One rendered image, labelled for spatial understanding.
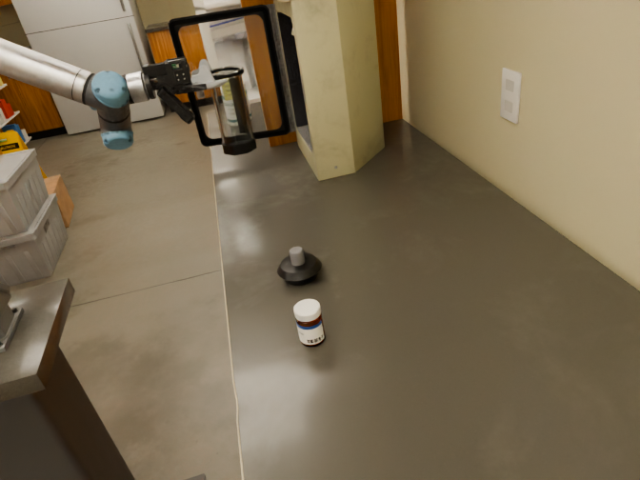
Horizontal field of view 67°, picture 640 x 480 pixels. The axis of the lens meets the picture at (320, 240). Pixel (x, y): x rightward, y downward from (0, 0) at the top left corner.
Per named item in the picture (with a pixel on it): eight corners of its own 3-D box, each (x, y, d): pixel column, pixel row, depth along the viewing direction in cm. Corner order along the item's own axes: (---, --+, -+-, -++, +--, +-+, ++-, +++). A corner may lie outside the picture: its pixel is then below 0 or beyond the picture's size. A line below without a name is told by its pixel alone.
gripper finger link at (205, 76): (218, 64, 123) (185, 68, 125) (224, 88, 126) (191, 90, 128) (223, 61, 125) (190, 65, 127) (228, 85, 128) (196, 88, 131)
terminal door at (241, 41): (290, 133, 162) (268, 3, 142) (202, 148, 163) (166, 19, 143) (290, 132, 163) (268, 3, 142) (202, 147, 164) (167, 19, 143)
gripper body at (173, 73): (187, 60, 124) (139, 69, 123) (196, 93, 129) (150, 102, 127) (188, 55, 131) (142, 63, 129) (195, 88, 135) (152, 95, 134)
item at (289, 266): (317, 259, 104) (312, 233, 101) (328, 283, 97) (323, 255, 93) (276, 270, 103) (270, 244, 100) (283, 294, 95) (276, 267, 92)
